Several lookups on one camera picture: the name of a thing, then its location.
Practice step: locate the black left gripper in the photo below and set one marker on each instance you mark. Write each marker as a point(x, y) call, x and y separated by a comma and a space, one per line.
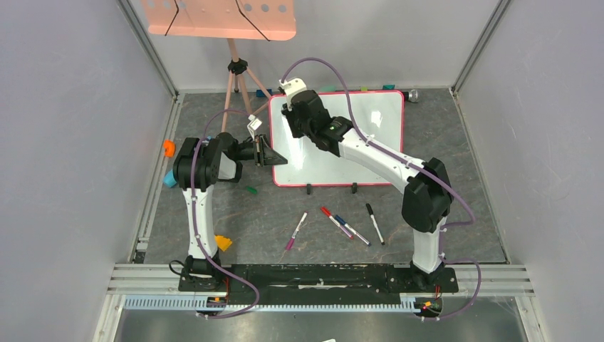
point(264, 154)

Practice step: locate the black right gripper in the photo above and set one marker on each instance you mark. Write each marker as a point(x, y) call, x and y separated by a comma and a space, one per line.
point(292, 112)

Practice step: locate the pink framed whiteboard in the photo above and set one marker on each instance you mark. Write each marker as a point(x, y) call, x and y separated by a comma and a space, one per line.
point(378, 113)

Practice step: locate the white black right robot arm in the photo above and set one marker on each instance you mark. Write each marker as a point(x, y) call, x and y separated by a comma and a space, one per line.
point(425, 200)

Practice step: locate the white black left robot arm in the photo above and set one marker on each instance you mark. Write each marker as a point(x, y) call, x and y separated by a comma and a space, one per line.
point(200, 270)

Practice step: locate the teal cylinder toy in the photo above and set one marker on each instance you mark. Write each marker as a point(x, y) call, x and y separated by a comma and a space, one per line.
point(329, 89)

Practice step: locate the blue block behind stand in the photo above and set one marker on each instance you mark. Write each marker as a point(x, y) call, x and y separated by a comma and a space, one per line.
point(264, 94)

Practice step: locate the red marker pen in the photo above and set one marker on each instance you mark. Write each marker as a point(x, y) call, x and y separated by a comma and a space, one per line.
point(336, 223)

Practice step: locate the purple marker pen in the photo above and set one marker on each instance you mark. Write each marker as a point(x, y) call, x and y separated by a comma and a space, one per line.
point(295, 232)

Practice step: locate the blue marker pen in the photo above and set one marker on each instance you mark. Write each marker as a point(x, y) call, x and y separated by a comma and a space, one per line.
point(352, 230)

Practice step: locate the yellow orange stepped block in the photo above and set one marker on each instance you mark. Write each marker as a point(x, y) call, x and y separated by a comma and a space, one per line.
point(223, 243)

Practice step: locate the black flashlight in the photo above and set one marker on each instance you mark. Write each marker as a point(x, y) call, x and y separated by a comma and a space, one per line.
point(411, 95)

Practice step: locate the pink music stand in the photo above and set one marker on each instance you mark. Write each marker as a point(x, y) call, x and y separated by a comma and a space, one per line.
point(231, 21)

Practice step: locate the black marker pen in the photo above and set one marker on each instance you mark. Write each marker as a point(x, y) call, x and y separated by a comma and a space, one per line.
point(375, 224)

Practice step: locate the large cyan toy marker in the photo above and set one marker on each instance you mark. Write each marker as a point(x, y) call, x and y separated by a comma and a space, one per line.
point(170, 178)

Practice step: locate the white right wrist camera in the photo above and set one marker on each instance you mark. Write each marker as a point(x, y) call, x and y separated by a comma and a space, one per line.
point(290, 88)

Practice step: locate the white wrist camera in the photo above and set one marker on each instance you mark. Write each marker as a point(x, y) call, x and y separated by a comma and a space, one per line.
point(253, 125)
point(290, 88)

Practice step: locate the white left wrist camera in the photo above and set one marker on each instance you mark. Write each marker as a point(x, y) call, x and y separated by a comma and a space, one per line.
point(253, 125)

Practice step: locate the orange block at left rail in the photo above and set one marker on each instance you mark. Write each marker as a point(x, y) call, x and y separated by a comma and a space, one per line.
point(169, 148)

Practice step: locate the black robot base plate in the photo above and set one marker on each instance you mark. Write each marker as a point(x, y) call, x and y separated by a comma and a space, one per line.
point(330, 283)

